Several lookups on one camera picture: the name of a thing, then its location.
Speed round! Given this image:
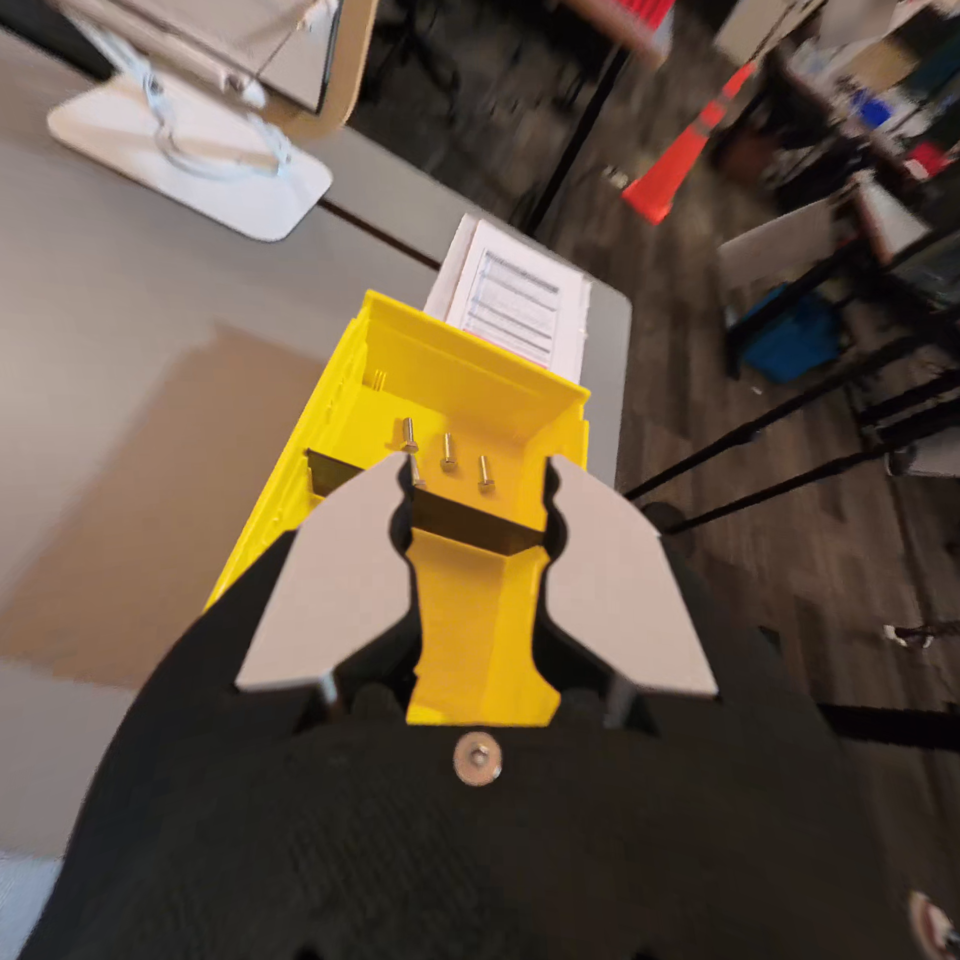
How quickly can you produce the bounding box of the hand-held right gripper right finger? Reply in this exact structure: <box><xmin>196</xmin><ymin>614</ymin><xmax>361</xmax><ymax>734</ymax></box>
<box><xmin>541</xmin><ymin>454</ymin><xmax>720</xmax><ymax>729</ymax></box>

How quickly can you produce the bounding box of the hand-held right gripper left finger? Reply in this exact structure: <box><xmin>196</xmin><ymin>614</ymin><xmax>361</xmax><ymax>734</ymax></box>
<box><xmin>234</xmin><ymin>450</ymin><xmax>415</xmax><ymax>706</ymax></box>

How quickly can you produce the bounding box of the yellow plastic bin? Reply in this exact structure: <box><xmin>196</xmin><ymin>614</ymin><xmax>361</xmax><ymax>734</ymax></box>
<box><xmin>204</xmin><ymin>288</ymin><xmax>592</xmax><ymax>729</ymax></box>

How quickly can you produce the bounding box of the grey desk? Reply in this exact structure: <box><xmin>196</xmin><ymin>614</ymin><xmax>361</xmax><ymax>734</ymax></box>
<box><xmin>0</xmin><ymin>22</ymin><xmax>633</xmax><ymax>864</ymax></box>

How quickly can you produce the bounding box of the black tripod stand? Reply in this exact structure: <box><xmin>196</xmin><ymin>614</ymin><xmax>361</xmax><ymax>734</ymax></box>
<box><xmin>622</xmin><ymin>330</ymin><xmax>960</xmax><ymax>537</ymax></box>

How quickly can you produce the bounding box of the blue floor bin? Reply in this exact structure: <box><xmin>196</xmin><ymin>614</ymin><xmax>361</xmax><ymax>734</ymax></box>
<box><xmin>738</xmin><ymin>288</ymin><xmax>841</xmax><ymax>384</ymax></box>

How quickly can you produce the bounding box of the white printed paper stack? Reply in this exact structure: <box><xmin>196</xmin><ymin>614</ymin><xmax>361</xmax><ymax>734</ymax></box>
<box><xmin>423</xmin><ymin>212</ymin><xmax>594</xmax><ymax>376</ymax></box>

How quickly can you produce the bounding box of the white panel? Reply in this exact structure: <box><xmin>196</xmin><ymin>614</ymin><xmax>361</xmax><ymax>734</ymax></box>
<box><xmin>716</xmin><ymin>195</ymin><xmax>856</xmax><ymax>294</ymax></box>

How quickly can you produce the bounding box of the orange traffic cone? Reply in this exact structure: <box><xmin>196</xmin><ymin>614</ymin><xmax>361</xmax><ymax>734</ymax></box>
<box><xmin>621</xmin><ymin>61</ymin><xmax>757</xmax><ymax>226</ymax></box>

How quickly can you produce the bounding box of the wooden table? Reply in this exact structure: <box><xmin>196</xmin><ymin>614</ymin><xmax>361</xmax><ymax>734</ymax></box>
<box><xmin>525</xmin><ymin>0</ymin><xmax>676</xmax><ymax>234</ymax></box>

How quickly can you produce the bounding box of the wooden backing board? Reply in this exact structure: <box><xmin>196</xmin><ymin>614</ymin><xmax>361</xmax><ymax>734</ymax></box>
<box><xmin>255</xmin><ymin>0</ymin><xmax>380</xmax><ymax>144</ymax></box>

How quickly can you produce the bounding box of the white cable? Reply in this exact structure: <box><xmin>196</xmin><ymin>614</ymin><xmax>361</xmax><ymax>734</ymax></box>
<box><xmin>142</xmin><ymin>60</ymin><xmax>294</xmax><ymax>181</ymax></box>

